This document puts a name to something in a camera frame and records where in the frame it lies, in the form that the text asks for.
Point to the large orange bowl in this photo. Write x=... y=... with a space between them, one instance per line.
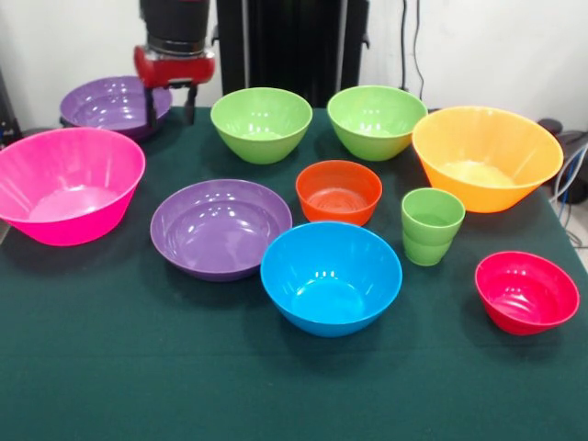
x=487 y=156

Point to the dark green table cloth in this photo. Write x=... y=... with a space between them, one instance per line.
x=138 y=367

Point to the small red-orange bowl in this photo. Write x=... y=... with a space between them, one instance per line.
x=337 y=202

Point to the large pink bowl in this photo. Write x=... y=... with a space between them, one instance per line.
x=64 y=197

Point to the green cup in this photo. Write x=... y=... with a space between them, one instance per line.
x=429 y=243

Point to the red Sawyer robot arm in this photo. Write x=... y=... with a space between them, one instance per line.
x=174 y=23

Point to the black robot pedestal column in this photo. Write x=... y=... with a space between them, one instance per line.
x=294 y=46

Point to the small crimson bowl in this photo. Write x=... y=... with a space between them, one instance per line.
x=523 y=298

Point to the purple bowl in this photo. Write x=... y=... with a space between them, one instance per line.
x=105 y=105
x=220 y=234

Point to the green bowl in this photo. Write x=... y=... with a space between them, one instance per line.
x=262 y=142
x=376 y=128

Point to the blue bowl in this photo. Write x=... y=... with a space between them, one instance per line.
x=331 y=294

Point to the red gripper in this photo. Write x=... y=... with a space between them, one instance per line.
x=174 y=71

